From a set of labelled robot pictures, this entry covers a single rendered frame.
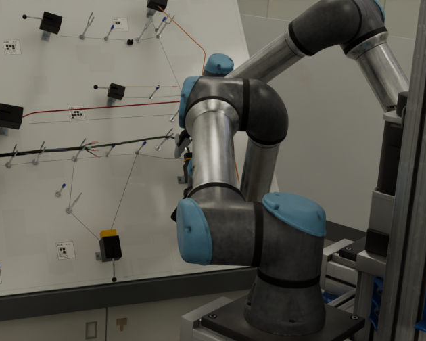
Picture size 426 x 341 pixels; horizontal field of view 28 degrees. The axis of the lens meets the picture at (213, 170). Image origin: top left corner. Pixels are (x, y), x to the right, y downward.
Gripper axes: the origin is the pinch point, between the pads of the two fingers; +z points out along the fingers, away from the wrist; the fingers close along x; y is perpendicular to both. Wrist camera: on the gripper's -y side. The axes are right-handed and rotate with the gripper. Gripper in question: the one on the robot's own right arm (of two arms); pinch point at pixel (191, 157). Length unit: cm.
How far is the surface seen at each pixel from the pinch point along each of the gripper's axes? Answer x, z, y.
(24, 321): 50, 32, -32
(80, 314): 34, 32, -31
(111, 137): 21.5, 2.5, 11.2
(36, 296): 48, 22, -31
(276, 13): -149, 101, 229
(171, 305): 6.0, 31.8, -30.4
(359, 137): -183, 128, 146
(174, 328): 4, 39, -34
